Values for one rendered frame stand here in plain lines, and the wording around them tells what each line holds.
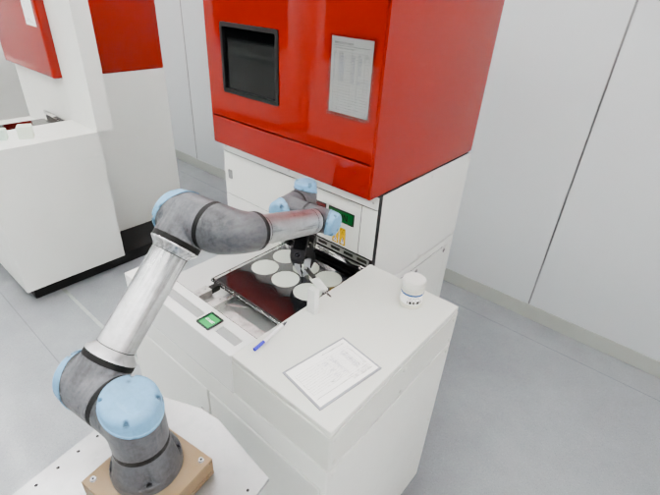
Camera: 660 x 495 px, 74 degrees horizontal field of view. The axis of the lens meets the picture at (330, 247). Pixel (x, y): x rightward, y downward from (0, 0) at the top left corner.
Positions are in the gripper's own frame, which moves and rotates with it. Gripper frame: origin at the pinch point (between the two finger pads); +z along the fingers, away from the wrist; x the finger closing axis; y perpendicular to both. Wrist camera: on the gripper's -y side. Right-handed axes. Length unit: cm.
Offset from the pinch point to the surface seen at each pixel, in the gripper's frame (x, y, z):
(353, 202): -15.1, 10.5, -25.6
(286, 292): 3.5, -9.6, 1.3
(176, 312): 30.5, -34.5, -4.7
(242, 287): 19.0, -10.2, 1.4
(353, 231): -16.0, 10.0, -14.7
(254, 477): -4, -70, 9
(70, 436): 101, -20, 91
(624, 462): -149, 16, 91
